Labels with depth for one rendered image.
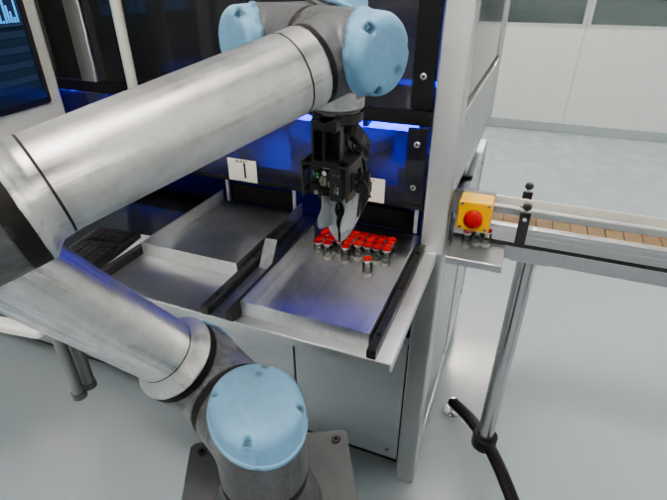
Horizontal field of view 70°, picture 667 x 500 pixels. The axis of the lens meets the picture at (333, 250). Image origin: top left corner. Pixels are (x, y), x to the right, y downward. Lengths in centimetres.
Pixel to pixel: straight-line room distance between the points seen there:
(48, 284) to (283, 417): 29
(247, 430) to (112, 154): 34
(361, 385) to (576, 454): 86
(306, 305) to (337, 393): 64
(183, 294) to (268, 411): 51
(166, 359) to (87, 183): 31
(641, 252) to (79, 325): 111
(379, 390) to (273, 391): 90
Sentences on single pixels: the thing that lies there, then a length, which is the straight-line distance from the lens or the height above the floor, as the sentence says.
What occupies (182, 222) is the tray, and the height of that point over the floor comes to 90.
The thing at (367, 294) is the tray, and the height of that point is 88.
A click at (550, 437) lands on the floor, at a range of 202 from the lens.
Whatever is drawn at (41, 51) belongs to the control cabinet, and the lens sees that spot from 149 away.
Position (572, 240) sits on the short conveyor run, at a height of 92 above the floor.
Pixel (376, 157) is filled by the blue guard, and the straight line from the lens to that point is 109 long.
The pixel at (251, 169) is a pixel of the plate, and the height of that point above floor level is 103.
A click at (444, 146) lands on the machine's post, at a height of 114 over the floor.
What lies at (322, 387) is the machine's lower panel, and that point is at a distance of 157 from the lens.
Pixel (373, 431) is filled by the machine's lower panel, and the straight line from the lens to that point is 163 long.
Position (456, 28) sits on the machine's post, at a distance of 101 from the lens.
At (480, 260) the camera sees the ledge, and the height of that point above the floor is 88.
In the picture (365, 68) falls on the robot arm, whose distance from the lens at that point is 44.
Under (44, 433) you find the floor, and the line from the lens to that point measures 215.
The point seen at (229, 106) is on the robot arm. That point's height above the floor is 137.
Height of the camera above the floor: 145
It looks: 30 degrees down
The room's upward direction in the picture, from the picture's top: straight up
